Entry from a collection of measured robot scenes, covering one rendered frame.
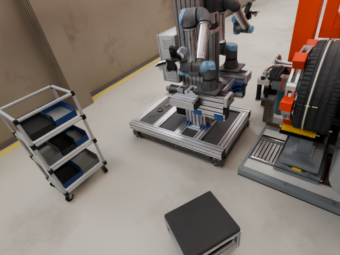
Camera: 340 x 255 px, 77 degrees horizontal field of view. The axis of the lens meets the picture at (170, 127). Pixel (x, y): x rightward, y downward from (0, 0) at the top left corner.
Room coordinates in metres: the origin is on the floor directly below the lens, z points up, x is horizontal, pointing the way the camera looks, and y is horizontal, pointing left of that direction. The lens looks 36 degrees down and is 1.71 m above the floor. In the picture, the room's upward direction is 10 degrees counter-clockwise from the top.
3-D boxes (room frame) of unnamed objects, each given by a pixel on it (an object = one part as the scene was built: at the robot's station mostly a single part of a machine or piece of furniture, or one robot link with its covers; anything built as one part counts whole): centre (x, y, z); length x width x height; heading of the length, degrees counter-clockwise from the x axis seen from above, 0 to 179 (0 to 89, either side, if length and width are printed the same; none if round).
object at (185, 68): (1.53, -0.19, 1.12); 0.11 x 0.08 x 0.11; 63
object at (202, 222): (0.78, -0.09, 0.17); 0.43 x 0.36 x 0.34; 110
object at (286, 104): (1.21, -0.83, 0.85); 0.09 x 0.08 x 0.07; 137
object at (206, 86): (1.72, -0.41, 0.87); 0.15 x 0.15 x 0.10
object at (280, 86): (1.49, -0.99, 0.85); 0.21 x 0.14 x 0.14; 47
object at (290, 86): (1.44, -1.04, 0.85); 0.54 x 0.07 x 0.54; 137
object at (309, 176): (1.34, -1.19, 0.13); 0.50 x 0.36 x 0.10; 137
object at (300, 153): (1.32, -1.17, 0.32); 0.40 x 0.30 x 0.28; 137
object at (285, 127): (1.29, -1.03, 0.51); 0.29 x 0.06 x 0.06; 47
